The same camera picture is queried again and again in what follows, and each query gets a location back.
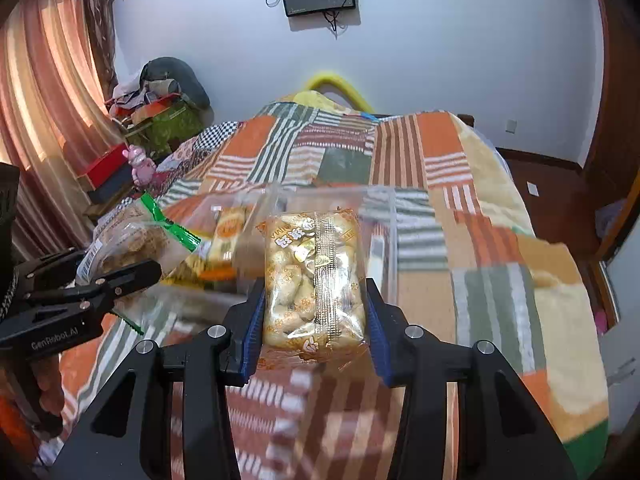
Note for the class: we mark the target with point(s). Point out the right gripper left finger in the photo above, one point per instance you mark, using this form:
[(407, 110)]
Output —
[(125, 432)]

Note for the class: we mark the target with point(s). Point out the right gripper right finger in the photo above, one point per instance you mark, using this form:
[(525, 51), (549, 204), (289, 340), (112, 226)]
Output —
[(503, 433)]

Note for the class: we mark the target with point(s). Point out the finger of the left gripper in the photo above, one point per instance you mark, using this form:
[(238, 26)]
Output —
[(120, 279), (48, 272)]

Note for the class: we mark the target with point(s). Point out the brown bread bag green clip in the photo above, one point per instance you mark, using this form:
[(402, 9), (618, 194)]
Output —
[(138, 232)]

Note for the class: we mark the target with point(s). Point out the orange label pastry pack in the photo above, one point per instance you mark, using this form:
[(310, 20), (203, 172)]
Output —
[(218, 250)]

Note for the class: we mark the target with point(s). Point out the round cracker pack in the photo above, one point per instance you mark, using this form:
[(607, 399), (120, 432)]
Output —
[(314, 295)]

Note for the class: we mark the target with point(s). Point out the red gift box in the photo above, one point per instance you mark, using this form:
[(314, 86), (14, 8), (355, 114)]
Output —
[(102, 168)]

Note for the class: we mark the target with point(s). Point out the pink plush toy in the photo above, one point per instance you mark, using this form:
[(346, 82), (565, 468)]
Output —
[(142, 167)]

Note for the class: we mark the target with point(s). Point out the clear plastic storage box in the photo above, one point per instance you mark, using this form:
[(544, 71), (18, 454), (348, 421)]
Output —
[(193, 294)]

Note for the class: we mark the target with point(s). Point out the pink orange curtain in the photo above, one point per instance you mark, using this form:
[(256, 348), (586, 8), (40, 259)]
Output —
[(54, 124)]

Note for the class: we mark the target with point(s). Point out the green cardboard box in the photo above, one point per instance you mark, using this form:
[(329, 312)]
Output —
[(161, 134)]

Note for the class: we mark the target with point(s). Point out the patchwork striped bedspread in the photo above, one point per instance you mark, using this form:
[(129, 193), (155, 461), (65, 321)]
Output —
[(469, 267)]

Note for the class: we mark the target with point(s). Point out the grey plush pillow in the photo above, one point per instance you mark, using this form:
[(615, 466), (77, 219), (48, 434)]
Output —
[(167, 67)]

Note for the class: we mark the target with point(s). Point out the wooden wardrobe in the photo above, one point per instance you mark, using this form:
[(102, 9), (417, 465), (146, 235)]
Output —
[(611, 172)]

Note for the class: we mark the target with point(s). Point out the wall power socket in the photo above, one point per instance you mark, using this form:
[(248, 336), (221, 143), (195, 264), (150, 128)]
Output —
[(511, 126)]

